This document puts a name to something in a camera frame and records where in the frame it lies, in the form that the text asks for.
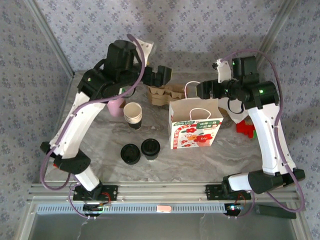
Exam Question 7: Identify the grey slotted cable duct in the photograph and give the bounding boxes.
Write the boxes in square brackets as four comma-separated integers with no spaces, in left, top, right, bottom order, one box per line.
[37,202,242,215]

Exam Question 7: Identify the aluminium frame post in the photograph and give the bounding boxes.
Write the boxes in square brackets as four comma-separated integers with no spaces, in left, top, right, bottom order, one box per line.
[246,0,301,77]
[23,0,76,78]

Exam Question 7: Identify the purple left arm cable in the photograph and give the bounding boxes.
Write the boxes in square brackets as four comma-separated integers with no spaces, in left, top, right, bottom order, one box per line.
[39,33,146,219]

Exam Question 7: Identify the black plastic cup lid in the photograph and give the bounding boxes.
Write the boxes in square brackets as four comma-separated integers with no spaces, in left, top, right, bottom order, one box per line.
[140,138,161,156]

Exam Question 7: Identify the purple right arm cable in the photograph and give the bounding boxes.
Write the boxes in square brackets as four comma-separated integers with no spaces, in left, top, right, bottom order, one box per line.
[222,49,306,219]

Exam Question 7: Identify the red toy brick assembly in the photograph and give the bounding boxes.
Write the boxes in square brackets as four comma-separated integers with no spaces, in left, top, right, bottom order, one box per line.
[236,119,256,138]

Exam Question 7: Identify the black controller board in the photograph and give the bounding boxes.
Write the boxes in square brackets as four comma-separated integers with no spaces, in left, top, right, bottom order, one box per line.
[82,202,112,218]
[224,202,245,218]

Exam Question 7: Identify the grey metal tray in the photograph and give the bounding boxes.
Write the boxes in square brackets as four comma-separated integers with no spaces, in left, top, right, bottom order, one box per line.
[29,213,305,240]

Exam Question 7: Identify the pink straw holder cup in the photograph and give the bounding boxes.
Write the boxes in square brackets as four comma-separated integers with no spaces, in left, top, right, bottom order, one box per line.
[107,98,126,118]

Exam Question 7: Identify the black white paper cups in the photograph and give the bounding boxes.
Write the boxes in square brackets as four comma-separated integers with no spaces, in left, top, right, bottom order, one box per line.
[123,101,143,131]

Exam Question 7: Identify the black flat bar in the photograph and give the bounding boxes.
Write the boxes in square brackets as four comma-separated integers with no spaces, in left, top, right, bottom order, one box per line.
[254,204,297,220]

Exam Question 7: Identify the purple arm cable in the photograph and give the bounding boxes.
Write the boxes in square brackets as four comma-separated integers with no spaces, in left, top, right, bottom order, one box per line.
[222,49,306,219]
[39,33,146,219]

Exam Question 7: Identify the brown pulp cup carrier stack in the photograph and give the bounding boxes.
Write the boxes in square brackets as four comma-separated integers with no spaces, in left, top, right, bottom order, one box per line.
[146,84,187,106]

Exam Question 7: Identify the pink white tag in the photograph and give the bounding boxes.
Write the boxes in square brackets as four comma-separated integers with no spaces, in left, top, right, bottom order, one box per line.
[156,204,173,214]

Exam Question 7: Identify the white flower print paper bag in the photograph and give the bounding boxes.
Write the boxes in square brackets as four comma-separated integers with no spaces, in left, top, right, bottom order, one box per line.
[168,81,225,150]

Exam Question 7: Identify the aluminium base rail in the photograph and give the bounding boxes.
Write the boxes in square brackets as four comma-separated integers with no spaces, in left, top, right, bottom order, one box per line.
[26,181,300,203]

